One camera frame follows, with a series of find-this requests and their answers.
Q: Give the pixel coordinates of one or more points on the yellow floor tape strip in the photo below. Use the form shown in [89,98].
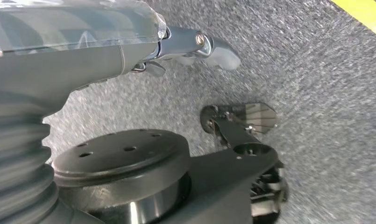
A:
[364,12]

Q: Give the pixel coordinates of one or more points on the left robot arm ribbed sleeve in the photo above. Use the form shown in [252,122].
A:
[14,160]

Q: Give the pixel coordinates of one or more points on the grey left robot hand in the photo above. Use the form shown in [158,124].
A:
[67,61]

